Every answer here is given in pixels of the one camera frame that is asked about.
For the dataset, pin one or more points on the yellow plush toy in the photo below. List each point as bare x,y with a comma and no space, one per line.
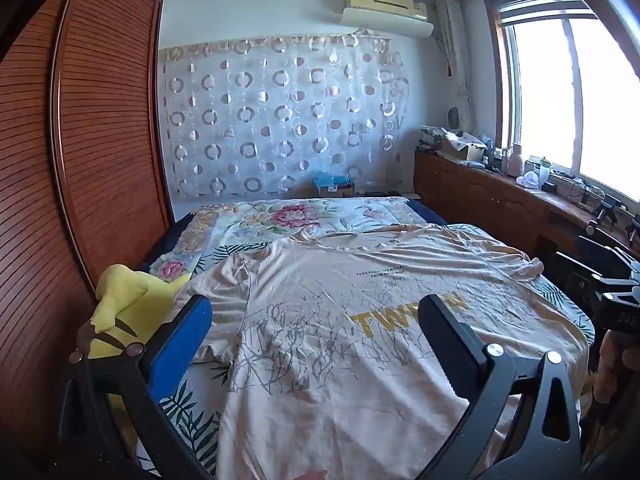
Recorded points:
120,300

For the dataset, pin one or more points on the red tassel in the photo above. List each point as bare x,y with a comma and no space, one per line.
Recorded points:
450,67

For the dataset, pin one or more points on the dark oval object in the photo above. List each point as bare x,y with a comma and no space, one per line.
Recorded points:
452,118

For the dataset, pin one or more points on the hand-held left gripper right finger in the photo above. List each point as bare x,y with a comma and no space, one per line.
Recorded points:
452,340

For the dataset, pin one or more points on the white air deflector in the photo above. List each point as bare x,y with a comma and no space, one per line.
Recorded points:
385,24

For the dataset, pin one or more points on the green-capped bottle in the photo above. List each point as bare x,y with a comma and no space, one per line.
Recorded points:
545,172

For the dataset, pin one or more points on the leaf print bed sheet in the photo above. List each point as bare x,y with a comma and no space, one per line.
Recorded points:
190,410

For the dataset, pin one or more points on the beige printed T-shirt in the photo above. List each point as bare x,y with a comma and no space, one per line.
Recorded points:
380,350

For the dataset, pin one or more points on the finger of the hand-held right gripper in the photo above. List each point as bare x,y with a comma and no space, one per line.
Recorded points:
575,275
607,210

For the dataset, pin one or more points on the wooden framed window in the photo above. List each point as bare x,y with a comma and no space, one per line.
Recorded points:
575,85

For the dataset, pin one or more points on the hanging patterned window curtain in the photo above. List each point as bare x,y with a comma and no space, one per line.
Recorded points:
457,50

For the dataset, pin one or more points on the person's right hand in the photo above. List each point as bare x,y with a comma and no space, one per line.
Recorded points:
622,360

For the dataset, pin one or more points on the long wooden cabinet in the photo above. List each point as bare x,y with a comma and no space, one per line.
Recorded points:
480,195

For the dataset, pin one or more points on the sheer circle-pattern curtain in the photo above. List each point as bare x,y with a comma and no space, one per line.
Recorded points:
280,110

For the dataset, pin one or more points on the white cap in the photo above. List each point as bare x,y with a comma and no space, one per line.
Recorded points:
529,180

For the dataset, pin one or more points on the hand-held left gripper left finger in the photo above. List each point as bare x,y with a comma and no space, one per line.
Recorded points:
180,342

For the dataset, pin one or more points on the wooden slatted wardrobe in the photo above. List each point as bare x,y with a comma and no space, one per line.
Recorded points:
100,135

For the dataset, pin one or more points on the floral quilt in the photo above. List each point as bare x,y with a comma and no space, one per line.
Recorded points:
290,217

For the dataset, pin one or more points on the pale pink bottle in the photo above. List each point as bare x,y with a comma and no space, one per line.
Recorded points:
516,161

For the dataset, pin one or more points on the cardboard box with blue bags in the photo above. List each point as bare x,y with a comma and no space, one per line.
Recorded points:
332,184

